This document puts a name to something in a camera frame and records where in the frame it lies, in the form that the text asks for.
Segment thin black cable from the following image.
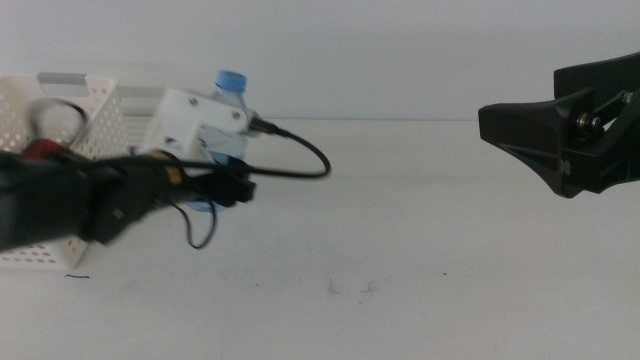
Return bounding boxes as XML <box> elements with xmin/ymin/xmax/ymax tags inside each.
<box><xmin>167</xmin><ymin>197</ymin><xmax>219</xmax><ymax>250</ymax></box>

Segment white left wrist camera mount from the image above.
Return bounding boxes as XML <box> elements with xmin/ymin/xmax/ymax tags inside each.
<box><xmin>138</xmin><ymin>86</ymin><xmax>254</xmax><ymax>162</ymax></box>

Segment red soda can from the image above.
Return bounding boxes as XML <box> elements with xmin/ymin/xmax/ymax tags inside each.
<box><xmin>21</xmin><ymin>139</ymin><xmax>65</xmax><ymax>164</ymax></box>

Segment clear water bottle blue cap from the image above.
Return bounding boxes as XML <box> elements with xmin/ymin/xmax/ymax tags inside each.
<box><xmin>185</xmin><ymin>69</ymin><xmax>251</xmax><ymax>214</ymax></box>

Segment white perforated plastic basket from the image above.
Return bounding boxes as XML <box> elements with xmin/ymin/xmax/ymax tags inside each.
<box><xmin>0</xmin><ymin>71</ymin><xmax>132</xmax><ymax>271</ymax></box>

